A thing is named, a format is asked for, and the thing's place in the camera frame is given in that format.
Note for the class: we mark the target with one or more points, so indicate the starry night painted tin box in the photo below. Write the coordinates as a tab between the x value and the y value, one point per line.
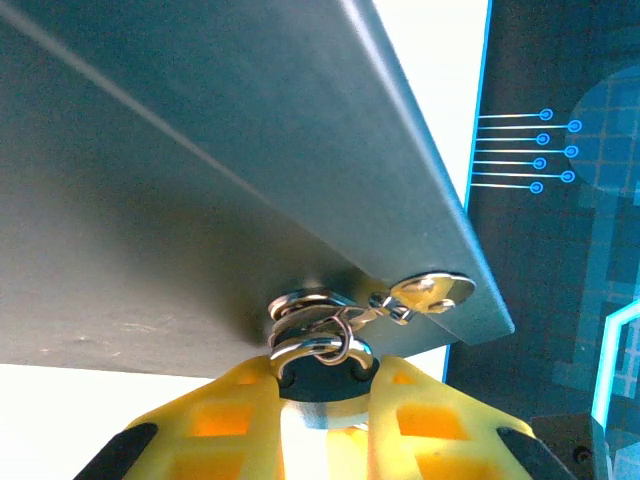
200	175

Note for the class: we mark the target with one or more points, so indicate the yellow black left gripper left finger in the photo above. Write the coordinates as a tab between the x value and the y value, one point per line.
225	425

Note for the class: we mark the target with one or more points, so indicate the silver box hasp plate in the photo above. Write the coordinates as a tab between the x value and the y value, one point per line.
430	292

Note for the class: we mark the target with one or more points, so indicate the small silver black padlock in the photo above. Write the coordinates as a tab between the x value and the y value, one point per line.
325	385

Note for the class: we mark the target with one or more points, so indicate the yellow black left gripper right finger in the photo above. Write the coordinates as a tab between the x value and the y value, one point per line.
430	430

